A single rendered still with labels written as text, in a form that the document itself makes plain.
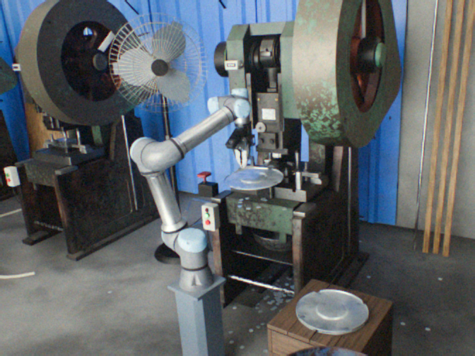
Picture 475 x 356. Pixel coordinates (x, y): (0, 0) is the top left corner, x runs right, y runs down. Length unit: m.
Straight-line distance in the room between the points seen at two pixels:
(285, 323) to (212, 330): 0.35
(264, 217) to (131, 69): 1.19
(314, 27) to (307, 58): 0.12
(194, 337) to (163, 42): 1.66
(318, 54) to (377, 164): 1.76
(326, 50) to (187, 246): 0.94
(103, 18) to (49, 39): 0.44
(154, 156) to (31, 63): 1.41
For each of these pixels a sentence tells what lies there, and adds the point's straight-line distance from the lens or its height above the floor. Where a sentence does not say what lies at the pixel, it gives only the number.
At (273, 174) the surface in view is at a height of 0.79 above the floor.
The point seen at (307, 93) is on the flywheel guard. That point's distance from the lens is 1.89.
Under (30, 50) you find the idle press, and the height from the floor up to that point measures 1.43.
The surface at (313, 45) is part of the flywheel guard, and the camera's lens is 1.85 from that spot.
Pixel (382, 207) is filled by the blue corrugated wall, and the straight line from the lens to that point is 3.59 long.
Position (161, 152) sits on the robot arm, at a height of 1.06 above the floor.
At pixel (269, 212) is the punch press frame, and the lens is 2.31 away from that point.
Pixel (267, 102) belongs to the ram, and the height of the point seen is 1.13.
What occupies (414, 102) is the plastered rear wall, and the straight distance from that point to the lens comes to 3.37.
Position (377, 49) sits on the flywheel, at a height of 1.36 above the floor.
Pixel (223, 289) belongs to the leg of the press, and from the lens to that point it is 2.63.
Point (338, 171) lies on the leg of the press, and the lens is 2.60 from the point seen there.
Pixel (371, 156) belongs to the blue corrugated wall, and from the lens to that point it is 3.46.
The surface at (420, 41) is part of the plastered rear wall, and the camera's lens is 3.32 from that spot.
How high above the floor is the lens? 1.50
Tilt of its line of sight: 19 degrees down
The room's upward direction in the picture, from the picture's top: 4 degrees counter-clockwise
